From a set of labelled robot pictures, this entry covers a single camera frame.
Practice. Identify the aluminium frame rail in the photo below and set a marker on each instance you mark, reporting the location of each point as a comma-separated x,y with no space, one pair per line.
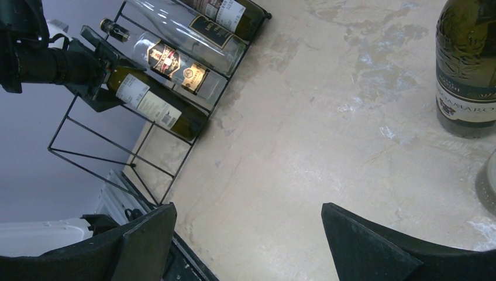
118,199

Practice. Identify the square clear liquor bottle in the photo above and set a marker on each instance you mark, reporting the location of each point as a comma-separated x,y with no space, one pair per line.
155,53

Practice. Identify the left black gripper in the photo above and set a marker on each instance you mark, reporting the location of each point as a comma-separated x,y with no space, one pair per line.
92,70

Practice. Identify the black wire wine rack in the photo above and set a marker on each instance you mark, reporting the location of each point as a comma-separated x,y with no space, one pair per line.
159,155

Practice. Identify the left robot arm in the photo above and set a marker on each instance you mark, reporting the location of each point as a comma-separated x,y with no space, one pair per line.
29,54

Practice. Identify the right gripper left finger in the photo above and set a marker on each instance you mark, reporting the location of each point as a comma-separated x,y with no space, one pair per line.
137,250

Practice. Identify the clear wine bottle dark label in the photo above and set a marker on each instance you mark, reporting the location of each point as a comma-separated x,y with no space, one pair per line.
198,36

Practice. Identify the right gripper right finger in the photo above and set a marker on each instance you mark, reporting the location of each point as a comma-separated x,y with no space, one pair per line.
364,250

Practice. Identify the dark green labelled wine bottle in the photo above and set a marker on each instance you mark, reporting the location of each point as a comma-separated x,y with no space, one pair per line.
241,17

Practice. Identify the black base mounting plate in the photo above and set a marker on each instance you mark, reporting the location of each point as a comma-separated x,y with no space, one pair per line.
178,259

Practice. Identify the dark green bottle back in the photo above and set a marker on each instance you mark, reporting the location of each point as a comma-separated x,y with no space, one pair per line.
465,68

